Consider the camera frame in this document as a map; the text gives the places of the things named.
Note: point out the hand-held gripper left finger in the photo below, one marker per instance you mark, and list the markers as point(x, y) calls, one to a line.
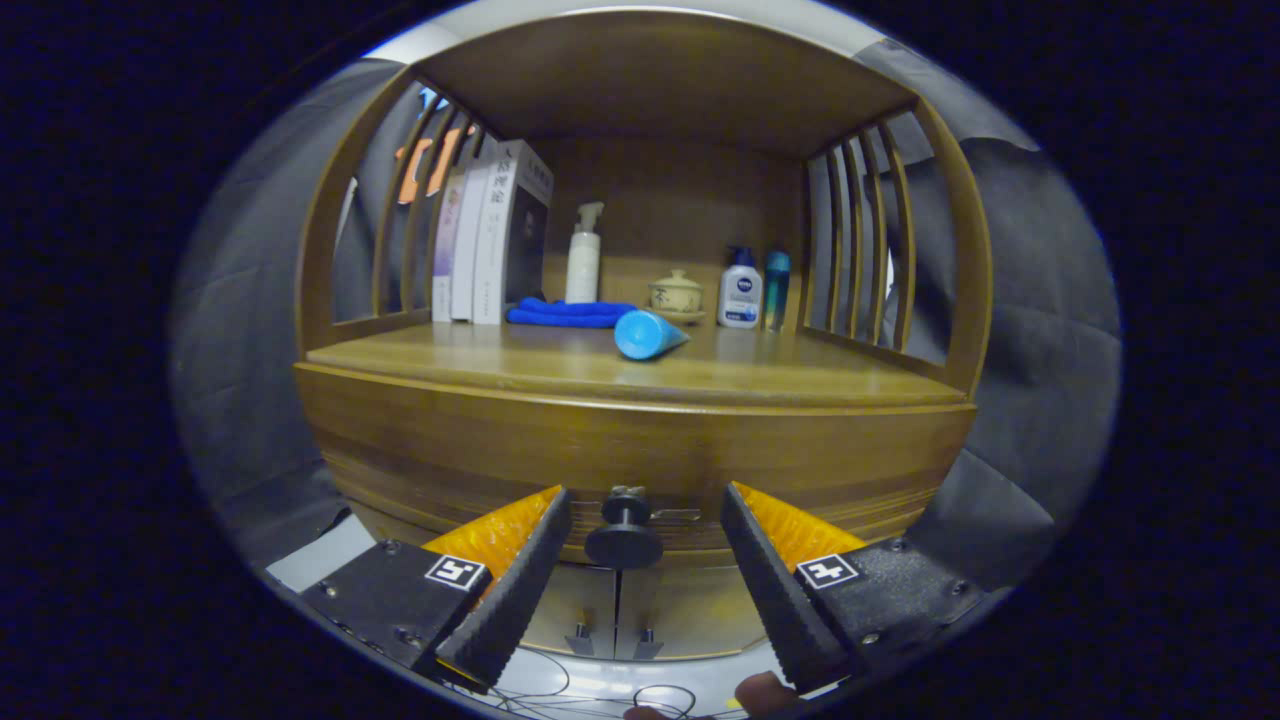
point(520, 590)

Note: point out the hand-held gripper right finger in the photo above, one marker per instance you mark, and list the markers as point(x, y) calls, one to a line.
point(775, 590)

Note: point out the black drawer knob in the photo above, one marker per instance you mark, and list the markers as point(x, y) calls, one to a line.
point(625, 545)

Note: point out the blue and white cosmetic tube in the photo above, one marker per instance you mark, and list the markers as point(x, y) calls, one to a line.
point(645, 335)

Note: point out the wooden cabinet door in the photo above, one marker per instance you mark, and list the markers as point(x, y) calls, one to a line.
point(690, 610)
point(575, 610)

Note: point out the wooden countertop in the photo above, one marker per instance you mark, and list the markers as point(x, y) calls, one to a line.
point(780, 365)

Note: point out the brown wooden cabinet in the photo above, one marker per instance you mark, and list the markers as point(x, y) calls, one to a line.
point(660, 200)

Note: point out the blue folded cloth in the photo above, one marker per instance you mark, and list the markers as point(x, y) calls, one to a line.
point(565, 314)

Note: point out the white lotion bottle blue cap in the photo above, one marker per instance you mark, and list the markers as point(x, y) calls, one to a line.
point(740, 295)

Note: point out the slim teal bottle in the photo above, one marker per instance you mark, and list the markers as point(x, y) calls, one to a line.
point(777, 285)

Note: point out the beige lidded tea cup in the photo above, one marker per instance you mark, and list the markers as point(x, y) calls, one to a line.
point(677, 295)

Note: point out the white pump bottle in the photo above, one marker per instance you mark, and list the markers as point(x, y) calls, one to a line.
point(583, 265)

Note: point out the white book with dark cover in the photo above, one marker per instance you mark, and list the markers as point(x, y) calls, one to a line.
point(495, 240)

